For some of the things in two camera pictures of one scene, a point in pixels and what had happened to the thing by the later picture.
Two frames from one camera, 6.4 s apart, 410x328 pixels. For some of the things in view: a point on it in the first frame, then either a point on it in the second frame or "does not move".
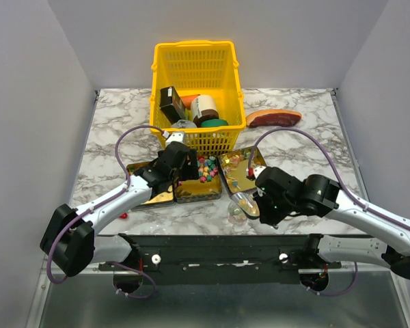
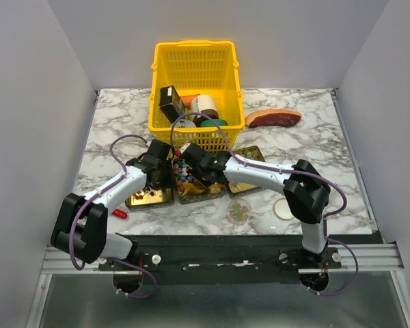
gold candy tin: (160, 199) does not move
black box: (171, 103) does not move
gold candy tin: (207, 187) does not move
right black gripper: (266, 216) → (206, 183)
